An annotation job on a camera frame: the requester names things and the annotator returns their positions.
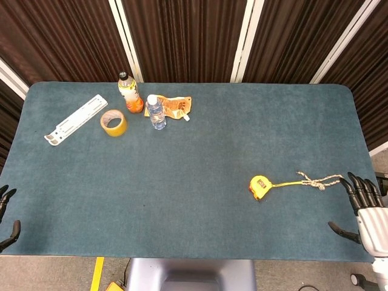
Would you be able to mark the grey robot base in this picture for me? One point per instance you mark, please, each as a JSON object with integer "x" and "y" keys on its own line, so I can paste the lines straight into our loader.
{"x": 191, "y": 274}

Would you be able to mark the yellow plastic strip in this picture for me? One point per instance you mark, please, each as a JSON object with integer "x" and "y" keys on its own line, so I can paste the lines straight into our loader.
{"x": 97, "y": 272}

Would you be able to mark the left black-fingered robot hand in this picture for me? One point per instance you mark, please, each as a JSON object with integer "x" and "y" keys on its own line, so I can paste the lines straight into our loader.
{"x": 6, "y": 197}

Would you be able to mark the yellow tape measure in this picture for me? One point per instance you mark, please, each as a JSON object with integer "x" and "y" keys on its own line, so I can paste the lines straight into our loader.
{"x": 260, "y": 186}

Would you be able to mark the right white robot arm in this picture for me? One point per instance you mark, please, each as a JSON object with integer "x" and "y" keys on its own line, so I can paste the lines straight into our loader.
{"x": 381, "y": 268}

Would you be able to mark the clear water bottle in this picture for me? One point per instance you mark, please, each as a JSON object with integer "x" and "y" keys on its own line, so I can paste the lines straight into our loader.
{"x": 156, "y": 115}

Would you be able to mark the orange juice bottle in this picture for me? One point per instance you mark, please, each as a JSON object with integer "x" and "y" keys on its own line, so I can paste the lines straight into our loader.
{"x": 131, "y": 97}

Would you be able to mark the orange spout pouch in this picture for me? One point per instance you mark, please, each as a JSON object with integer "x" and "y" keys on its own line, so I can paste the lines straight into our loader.
{"x": 177, "y": 106}

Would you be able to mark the orange floor box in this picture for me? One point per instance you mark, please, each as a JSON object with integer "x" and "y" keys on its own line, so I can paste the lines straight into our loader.
{"x": 114, "y": 287}

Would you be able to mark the black caster wheel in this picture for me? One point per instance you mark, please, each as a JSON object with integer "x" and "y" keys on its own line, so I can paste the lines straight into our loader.
{"x": 357, "y": 279}

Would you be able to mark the brown pleated screen panel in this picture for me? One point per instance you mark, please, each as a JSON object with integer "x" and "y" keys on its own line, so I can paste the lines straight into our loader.
{"x": 297, "y": 39}
{"x": 185, "y": 39}
{"x": 7, "y": 127}
{"x": 60, "y": 39}
{"x": 371, "y": 91}

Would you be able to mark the right black-fingered robot hand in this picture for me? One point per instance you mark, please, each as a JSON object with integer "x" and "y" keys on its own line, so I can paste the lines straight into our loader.
{"x": 374, "y": 227}

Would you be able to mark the blue felt table cover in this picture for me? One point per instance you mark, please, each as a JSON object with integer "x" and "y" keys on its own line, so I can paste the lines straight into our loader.
{"x": 197, "y": 182}

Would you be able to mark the white screen frame post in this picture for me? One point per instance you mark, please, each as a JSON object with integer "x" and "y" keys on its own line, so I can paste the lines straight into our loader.
{"x": 379, "y": 150}
{"x": 245, "y": 42}
{"x": 345, "y": 42}
{"x": 12, "y": 80}
{"x": 125, "y": 42}

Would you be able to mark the tan packing tape roll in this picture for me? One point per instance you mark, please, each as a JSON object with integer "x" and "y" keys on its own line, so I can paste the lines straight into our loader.
{"x": 114, "y": 127}

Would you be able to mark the dark grey floor equipment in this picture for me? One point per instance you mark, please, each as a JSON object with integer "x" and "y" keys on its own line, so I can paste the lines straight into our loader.
{"x": 383, "y": 179}

